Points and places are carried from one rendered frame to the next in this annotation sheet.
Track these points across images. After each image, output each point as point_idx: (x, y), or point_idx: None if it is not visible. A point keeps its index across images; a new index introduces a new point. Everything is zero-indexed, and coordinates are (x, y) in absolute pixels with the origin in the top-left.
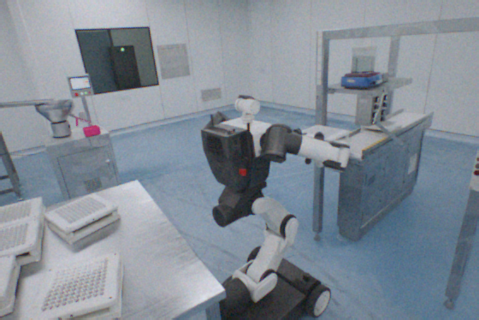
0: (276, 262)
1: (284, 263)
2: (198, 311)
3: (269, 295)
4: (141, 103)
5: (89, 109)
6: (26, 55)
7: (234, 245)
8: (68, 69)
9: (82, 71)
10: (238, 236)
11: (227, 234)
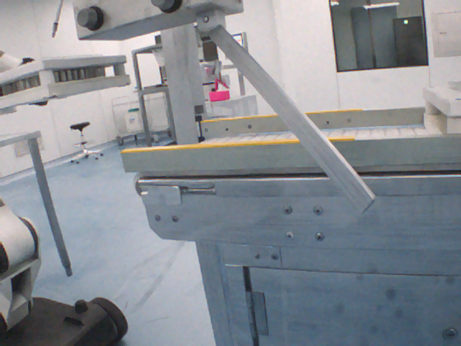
0: (0, 303)
1: (61, 338)
2: None
3: (1, 343)
4: (398, 88)
5: (332, 89)
6: (277, 28)
7: (166, 296)
8: (317, 42)
9: (331, 44)
10: (193, 290)
11: (193, 278)
